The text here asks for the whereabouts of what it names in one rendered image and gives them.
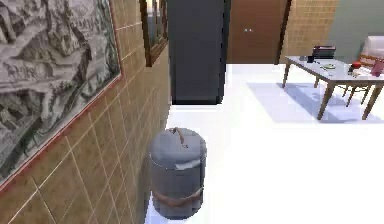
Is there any white wooden chair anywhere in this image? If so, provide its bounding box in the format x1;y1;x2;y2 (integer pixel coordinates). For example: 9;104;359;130
341;35;384;108

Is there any dark grey fridge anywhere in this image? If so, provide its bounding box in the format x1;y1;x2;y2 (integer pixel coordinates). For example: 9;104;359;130
166;0;232;106

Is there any grey round bin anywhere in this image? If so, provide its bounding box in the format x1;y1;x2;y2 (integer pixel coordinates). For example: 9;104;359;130
148;126;208;221

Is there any brown framed picture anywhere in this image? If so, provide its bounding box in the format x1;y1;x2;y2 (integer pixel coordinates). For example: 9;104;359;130
138;0;169;68

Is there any brown room door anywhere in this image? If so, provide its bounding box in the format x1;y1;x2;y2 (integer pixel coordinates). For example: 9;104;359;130
226;0;293;65

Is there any grey landscape framed picture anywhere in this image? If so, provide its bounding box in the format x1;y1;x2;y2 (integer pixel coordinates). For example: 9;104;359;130
0;0;123;192

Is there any grey top wooden table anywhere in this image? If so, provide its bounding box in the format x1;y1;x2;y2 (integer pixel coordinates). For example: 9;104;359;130
281;55;384;121

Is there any pink box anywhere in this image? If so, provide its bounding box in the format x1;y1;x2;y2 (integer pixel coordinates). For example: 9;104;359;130
371;58;384;78

